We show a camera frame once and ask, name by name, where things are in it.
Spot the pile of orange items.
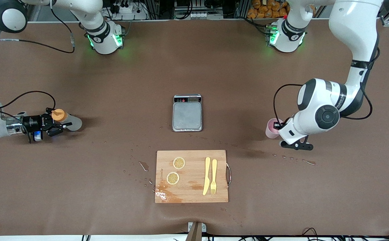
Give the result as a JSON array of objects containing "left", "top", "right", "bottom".
[{"left": 247, "top": 0, "right": 290, "bottom": 19}]

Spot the pink plastic cup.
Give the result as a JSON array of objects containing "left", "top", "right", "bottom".
[{"left": 265, "top": 118, "right": 284, "bottom": 139}]

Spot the silver digital kitchen scale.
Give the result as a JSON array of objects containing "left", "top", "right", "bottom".
[{"left": 172, "top": 94, "right": 203, "bottom": 132}]

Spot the yellow plastic fork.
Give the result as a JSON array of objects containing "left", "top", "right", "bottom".
[{"left": 210, "top": 159, "right": 218, "bottom": 195}]

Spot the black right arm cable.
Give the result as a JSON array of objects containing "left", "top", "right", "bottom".
[{"left": 0, "top": 0, "right": 76, "bottom": 144}]

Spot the translucent squeeze bottle orange cap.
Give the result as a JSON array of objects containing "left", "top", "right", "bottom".
[{"left": 51, "top": 109, "right": 83, "bottom": 132}]

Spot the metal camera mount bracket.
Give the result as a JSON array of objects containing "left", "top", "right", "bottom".
[{"left": 187, "top": 222, "right": 207, "bottom": 241}]

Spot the yellow plastic knife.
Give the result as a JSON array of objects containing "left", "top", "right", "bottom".
[{"left": 203, "top": 157, "right": 211, "bottom": 196}]

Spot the wooden cutting board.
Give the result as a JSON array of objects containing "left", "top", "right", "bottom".
[{"left": 154, "top": 150, "right": 232, "bottom": 204}]

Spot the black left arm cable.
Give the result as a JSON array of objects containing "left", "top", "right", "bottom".
[{"left": 273, "top": 47, "right": 381, "bottom": 129}]

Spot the white connector row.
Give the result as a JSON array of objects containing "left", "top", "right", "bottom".
[{"left": 174, "top": 12, "right": 223, "bottom": 19}]

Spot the brown table cover mat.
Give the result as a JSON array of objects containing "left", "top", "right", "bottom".
[{"left": 0, "top": 19, "right": 389, "bottom": 236}]

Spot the white power strip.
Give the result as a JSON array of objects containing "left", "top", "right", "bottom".
[{"left": 109, "top": 0, "right": 148, "bottom": 20}]

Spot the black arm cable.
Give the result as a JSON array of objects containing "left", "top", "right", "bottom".
[
  {"left": 273, "top": 47, "right": 381, "bottom": 129},
  {"left": 0, "top": 0, "right": 76, "bottom": 144}
]

